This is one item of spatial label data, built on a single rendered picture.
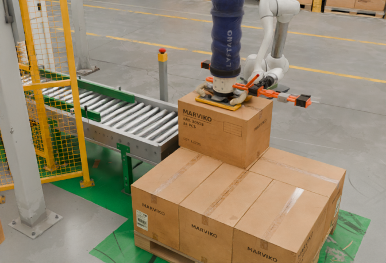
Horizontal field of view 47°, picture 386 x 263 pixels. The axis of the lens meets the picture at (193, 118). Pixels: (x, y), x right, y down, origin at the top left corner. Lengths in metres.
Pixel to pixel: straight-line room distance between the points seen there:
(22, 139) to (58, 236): 0.81
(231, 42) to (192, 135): 0.79
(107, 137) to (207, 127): 0.93
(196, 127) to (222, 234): 0.89
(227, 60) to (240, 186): 0.88
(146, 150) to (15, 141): 0.97
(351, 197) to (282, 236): 1.47
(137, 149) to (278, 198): 1.22
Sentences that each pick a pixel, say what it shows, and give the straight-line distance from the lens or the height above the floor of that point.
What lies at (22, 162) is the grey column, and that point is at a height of 0.60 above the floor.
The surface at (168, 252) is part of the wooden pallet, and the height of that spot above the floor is 0.02.
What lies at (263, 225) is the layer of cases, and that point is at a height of 0.54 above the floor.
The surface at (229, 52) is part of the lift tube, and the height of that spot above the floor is 1.35.
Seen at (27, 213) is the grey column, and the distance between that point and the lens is 3.68.
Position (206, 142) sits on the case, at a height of 0.66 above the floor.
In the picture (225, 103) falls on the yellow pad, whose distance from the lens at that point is 3.21.
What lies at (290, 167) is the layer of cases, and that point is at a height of 0.54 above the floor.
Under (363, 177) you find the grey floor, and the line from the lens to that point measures 4.41.
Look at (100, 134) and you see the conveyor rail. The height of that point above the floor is 0.51.
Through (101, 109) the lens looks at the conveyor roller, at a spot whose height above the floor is 0.53.
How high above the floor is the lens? 2.34
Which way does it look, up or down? 27 degrees down
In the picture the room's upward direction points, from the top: straight up
